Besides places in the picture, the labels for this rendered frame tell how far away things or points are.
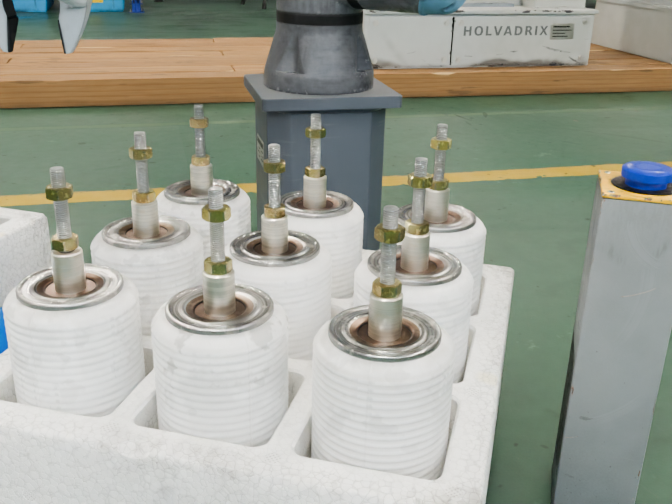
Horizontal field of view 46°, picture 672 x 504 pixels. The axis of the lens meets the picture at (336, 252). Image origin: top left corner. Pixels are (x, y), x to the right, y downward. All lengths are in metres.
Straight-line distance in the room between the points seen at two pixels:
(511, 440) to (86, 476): 0.47
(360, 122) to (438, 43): 1.63
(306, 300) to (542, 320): 0.56
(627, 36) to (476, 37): 0.81
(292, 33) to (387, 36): 1.56
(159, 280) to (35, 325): 0.13
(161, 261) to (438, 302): 0.23
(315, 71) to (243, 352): 0.58
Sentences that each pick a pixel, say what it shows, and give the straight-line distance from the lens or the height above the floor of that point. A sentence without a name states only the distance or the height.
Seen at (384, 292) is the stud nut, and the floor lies 0.29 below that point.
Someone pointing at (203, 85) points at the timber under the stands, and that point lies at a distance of 2.44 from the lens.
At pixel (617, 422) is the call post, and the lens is 0.73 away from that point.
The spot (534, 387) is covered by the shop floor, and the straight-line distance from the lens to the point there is 0.98.
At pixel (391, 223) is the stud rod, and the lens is 0.49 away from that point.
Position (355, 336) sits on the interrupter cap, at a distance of 0.52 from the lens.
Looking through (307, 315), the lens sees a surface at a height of 0.21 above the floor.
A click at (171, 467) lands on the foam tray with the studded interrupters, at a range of 0.54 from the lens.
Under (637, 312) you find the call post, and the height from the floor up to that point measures 0.22.
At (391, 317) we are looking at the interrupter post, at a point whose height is 0.27.
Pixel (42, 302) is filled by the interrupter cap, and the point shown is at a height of 0.25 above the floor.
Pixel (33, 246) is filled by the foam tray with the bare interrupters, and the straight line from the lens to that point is 0.98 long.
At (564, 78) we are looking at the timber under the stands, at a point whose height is 0.05.
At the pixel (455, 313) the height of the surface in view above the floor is 0.23.
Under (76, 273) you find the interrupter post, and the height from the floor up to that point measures 0.27.
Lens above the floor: 0.50
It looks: 22 degrees down
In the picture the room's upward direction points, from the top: 1 degrees clockwise
